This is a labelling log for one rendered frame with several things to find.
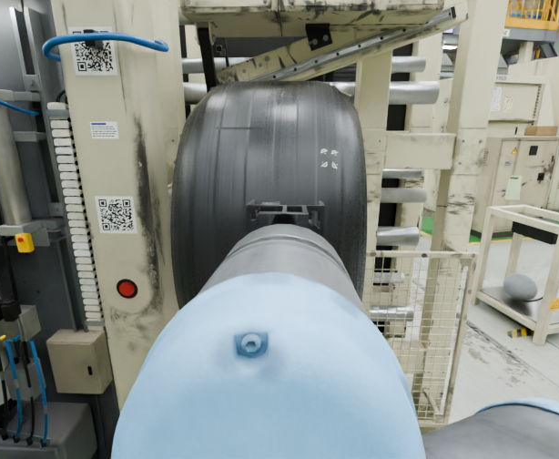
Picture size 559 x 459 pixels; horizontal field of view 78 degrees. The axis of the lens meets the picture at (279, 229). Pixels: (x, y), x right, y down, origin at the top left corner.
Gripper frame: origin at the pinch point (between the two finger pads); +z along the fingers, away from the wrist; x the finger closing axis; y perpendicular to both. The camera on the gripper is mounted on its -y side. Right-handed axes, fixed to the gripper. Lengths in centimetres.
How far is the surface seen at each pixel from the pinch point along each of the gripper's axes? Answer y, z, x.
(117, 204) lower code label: 3.3, 21.6, 33.3
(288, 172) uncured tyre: 9.8, 4.3, 0.1
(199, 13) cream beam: 46, 43, 22
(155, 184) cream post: 6.9, 26.1, 27.6
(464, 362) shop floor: -106, 155, -107
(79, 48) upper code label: 30, 18, 36
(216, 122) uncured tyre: 17.0, 8.8, 10.9
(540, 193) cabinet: -19, 406, -311
